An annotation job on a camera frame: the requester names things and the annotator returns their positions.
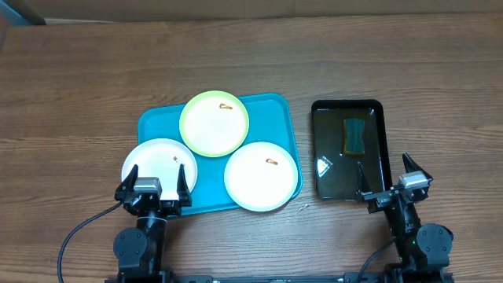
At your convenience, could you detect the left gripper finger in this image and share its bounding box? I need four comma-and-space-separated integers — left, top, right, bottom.
114, 164, 138, 200
177, 164, 192, 207

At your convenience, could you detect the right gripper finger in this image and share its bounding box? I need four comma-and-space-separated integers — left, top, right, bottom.
355, 162, 372, 203
402, 153, 423, 173

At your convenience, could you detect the green yellow sponge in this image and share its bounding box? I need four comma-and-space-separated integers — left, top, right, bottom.
343, 119, 365, 156

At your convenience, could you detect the white plate with orange stain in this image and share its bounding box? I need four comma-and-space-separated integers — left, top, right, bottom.
224, 141, 299, 212

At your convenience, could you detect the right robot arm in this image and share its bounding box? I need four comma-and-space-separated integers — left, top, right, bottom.
356, 153, 453, 282

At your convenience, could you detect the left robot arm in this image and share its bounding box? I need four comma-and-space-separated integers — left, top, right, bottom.
113, 165, 192, 283

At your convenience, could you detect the black water tray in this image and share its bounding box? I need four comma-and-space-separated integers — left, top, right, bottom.
311, 99, 392, 200

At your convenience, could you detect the white plate with red stain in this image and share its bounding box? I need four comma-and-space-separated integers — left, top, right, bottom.
121, 138, 197, 200

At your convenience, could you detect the yellow-green plate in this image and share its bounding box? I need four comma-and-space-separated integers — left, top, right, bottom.
179, 90, 250, 157

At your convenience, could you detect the dark corner object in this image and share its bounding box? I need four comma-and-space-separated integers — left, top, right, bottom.
1, 0, 46, 26

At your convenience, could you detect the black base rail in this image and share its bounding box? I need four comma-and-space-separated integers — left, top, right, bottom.
104, 270, 455, 283

